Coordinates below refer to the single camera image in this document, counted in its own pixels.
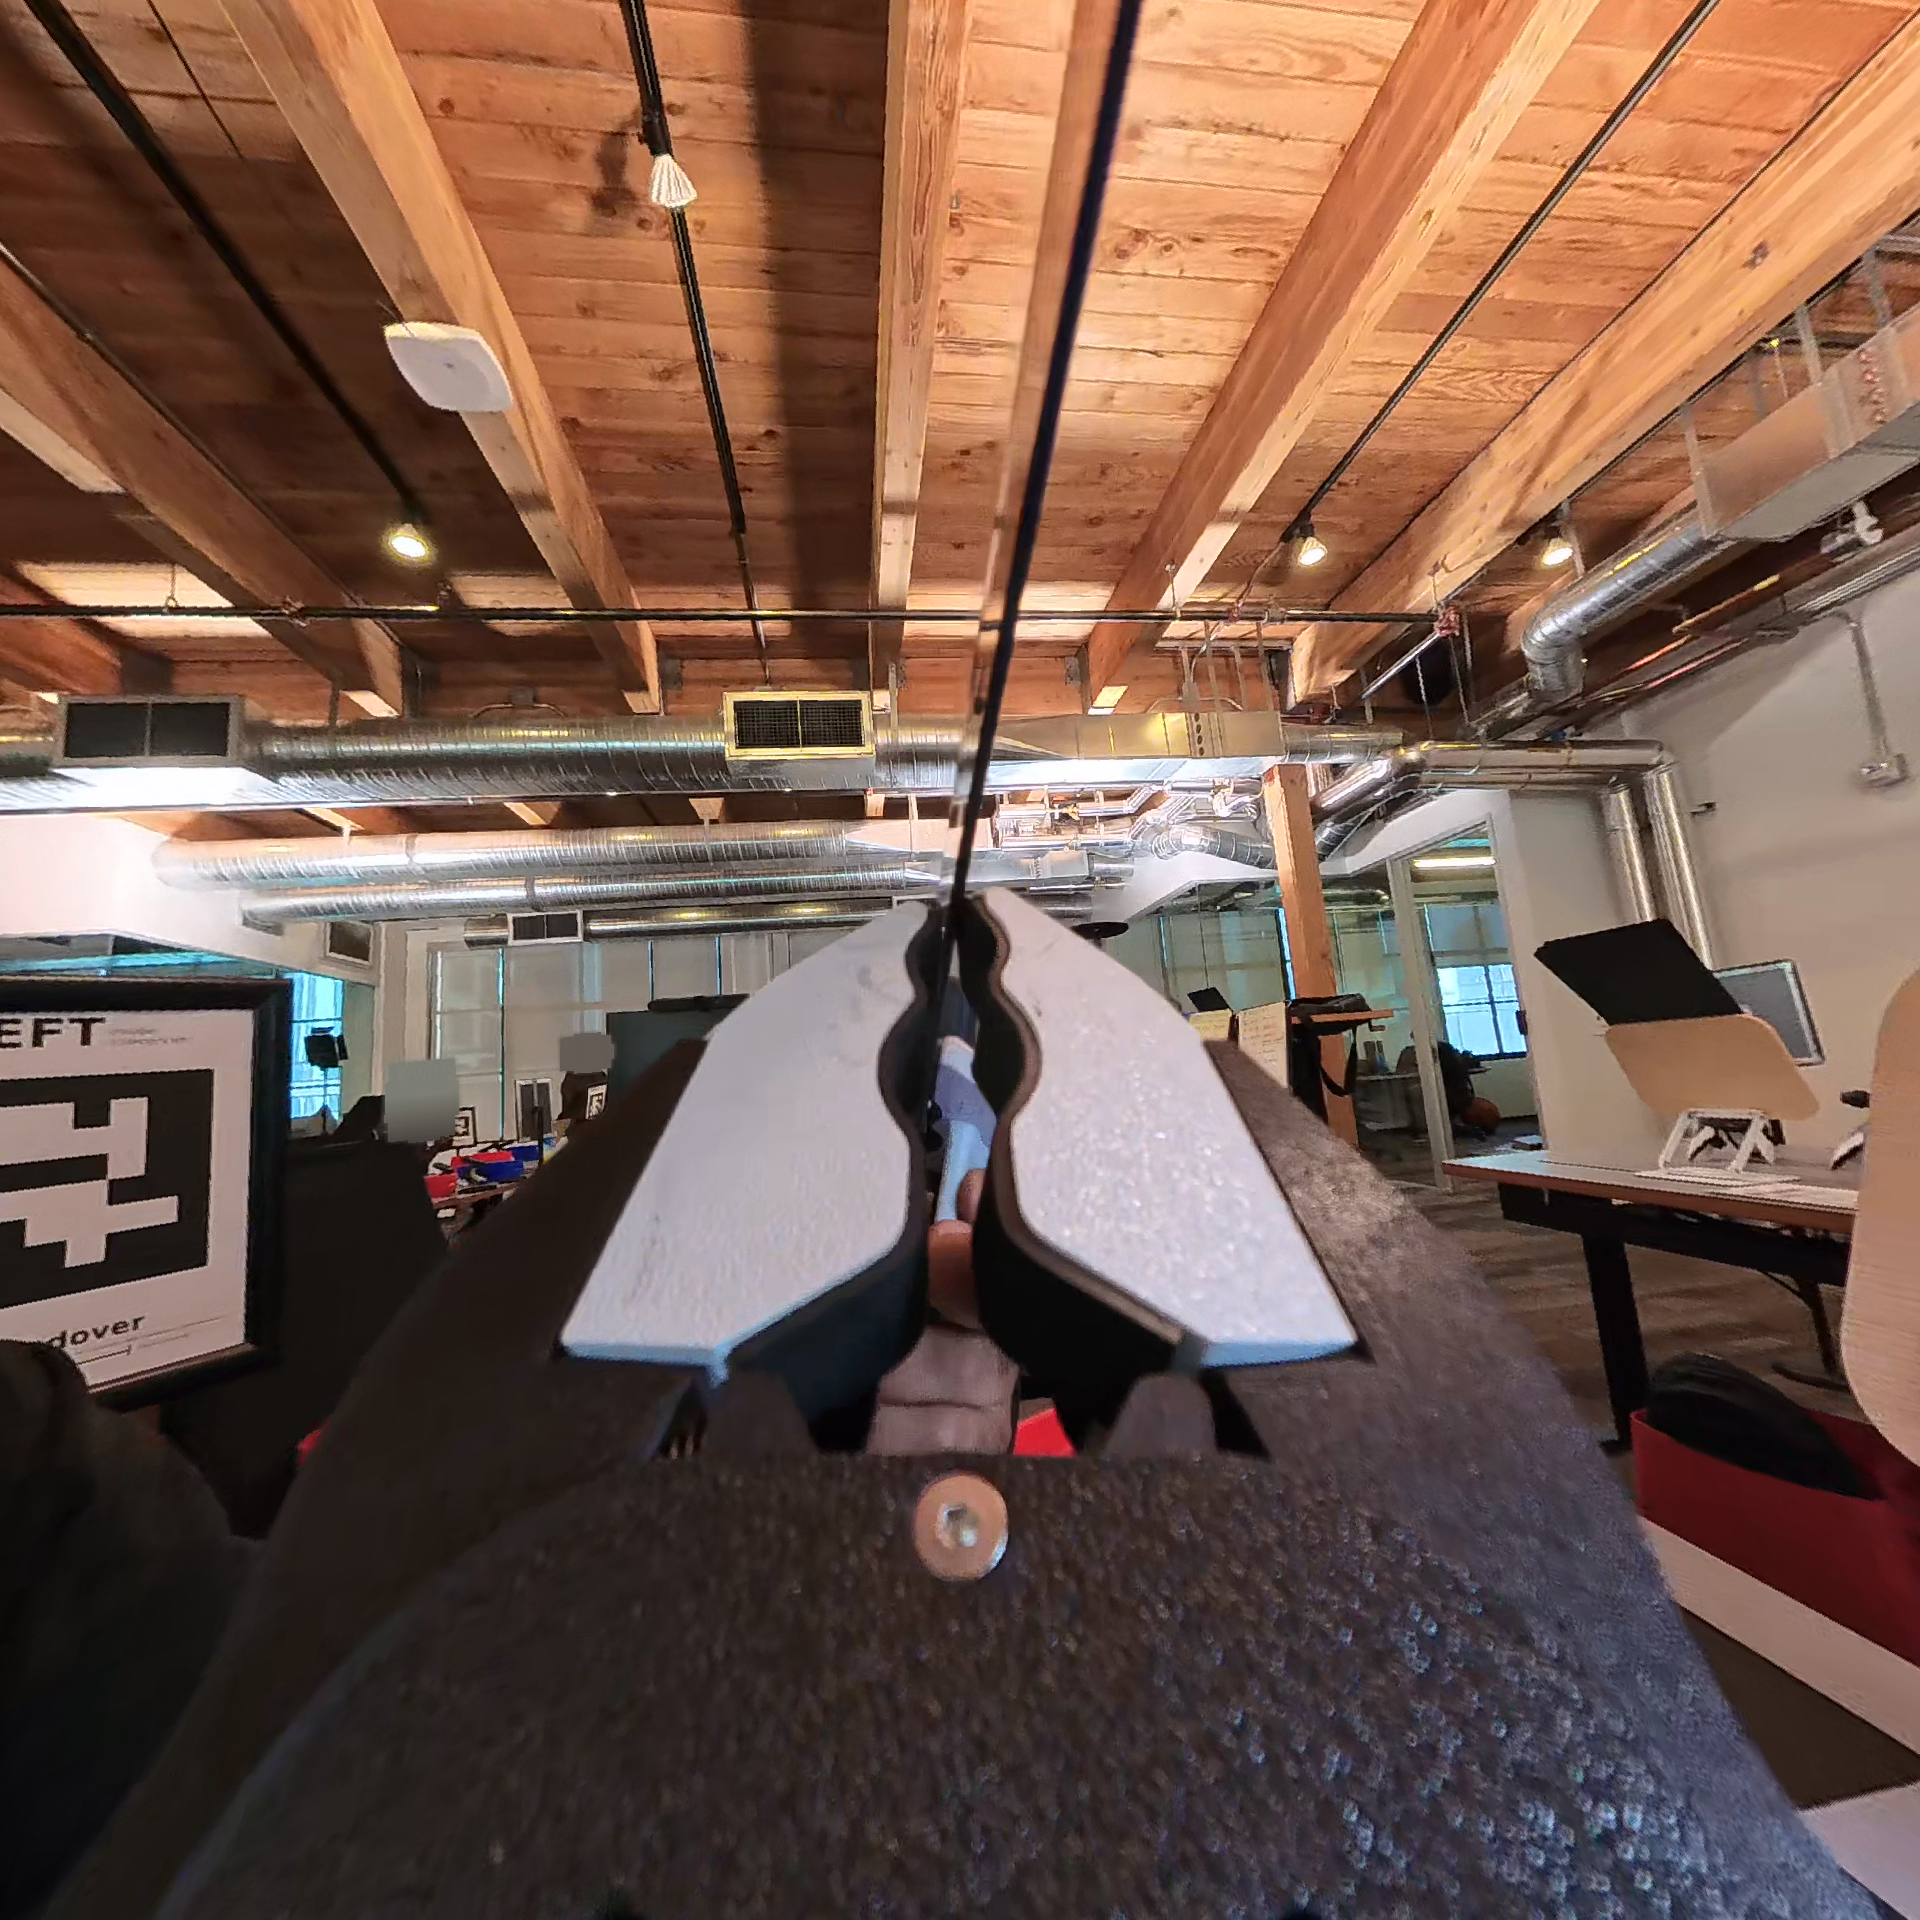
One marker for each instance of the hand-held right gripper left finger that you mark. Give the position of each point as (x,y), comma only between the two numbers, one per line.
(751,1185)

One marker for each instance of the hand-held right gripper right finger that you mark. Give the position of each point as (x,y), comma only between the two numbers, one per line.
(1172,1185)

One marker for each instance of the red plastic tray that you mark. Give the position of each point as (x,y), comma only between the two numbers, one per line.
(1046,1436)

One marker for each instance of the dark plate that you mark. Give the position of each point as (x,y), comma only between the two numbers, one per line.
(1036,450)

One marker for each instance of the white flip chart board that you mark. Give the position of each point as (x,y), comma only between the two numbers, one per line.
(1261,1043)

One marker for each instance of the large black screen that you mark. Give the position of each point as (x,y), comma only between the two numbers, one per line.
(668,1035)

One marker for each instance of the black standing desk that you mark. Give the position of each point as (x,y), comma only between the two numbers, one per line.
(1337,1049)

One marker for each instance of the black floor lamp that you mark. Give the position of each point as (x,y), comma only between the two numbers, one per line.
(1107,934)

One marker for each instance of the wooden pillar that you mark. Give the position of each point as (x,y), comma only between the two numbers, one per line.
(1307,930)

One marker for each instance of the black board panel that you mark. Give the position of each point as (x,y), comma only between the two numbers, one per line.
(361,1276)

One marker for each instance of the wooden top desk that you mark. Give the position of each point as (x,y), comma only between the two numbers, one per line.
(1621,1177)

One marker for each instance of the black and white stand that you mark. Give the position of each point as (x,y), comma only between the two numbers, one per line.
(1723,1140)

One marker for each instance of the black and beige panel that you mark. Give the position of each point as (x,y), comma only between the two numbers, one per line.
(1710,1049)

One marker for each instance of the black bag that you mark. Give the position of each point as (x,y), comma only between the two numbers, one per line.
(1757,1424)

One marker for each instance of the red fabric bin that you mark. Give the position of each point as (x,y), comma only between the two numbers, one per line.
(1771,1546)

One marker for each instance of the black panel on white stand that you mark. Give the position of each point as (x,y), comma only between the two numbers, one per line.
(1886,1231)

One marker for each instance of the black-sleeved operator arm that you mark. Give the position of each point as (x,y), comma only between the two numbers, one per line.
(107,1576)

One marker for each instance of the white ceiling access point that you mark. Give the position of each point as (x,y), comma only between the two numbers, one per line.
(446,363)

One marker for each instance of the silver round air duct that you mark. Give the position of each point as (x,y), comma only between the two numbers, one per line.
(524,858)
(452,751)

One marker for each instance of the silver rectangular air duct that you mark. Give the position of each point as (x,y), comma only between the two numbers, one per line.
(1829,435)

